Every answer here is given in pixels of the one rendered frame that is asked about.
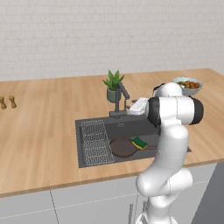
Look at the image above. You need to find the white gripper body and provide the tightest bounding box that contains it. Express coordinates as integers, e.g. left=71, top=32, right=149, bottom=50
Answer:
left=129, top=97, right=150, bottom=116

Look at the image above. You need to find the dark grey sink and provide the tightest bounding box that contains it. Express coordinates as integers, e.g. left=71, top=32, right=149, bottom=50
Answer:
left=74, top=114, right=193, bottom=170

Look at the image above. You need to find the green and yellow sponge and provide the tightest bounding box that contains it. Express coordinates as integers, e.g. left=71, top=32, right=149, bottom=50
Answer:
left=131, top=136, right=149, bottom=151

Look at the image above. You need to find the dark brown pan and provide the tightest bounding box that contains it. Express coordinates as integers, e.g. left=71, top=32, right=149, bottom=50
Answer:
left=108, top=136, right=158, bottom=159

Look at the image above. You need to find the dark grey tap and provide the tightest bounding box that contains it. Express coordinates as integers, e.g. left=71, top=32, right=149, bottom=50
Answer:
left=108, top=81, right=131, bottom=120

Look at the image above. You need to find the green plant in grey pot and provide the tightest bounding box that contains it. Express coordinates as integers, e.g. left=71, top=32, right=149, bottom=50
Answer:
left=101, top=69, right=126, bottom=104

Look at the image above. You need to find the pale blue bowl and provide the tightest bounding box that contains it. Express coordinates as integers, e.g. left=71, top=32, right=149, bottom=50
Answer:
left=171, top=76, right=204, bottom=97

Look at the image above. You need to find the orange and brown food pile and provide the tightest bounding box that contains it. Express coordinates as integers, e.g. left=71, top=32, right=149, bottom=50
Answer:
left=177, top=80, right=201, bottom=90

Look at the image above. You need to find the grey cupboard drawer front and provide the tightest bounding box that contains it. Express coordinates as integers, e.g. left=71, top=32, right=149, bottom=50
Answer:
left=49, top=176, right=140, bottom=211
left=0, top=190, right=56, bottom=220

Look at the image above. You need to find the grey cupboard door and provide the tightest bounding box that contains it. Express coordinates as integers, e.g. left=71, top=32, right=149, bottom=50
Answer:
left=0, top=209, right=58, bottom=224
left=55, top=193, right=139, bottom=224

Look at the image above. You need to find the wooden shaker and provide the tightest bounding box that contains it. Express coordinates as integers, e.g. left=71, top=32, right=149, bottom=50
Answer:
left=0, top=96, right=8, bottom=110
left=8, top=94, right=18, bottom=109

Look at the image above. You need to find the wire drying rack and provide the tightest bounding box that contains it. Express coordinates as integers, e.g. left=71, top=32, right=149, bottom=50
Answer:
left=80, top=119, right=116, bottom=165

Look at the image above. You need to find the grey cupboard door handle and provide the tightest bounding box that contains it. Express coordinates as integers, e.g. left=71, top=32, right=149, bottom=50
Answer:
left=129, top=203, right=135, bottom=224
left=142, top=200, right=148, bottom=221

